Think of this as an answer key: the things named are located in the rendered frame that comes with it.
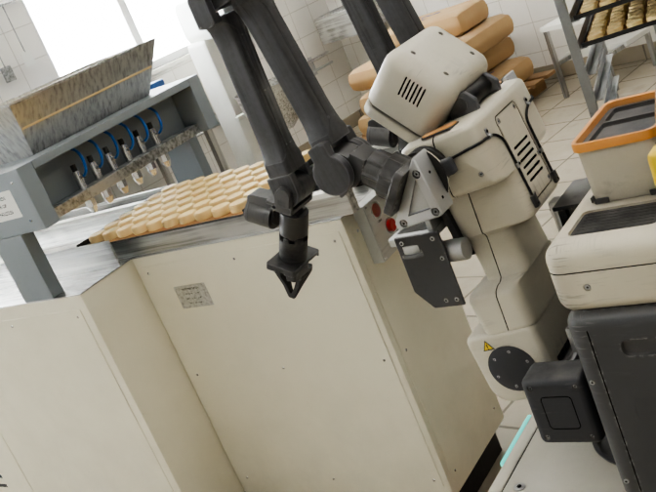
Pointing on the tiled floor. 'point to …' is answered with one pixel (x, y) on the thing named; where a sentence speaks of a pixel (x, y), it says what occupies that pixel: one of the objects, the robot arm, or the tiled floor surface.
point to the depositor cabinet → (101, 394)
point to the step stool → (590, 47)
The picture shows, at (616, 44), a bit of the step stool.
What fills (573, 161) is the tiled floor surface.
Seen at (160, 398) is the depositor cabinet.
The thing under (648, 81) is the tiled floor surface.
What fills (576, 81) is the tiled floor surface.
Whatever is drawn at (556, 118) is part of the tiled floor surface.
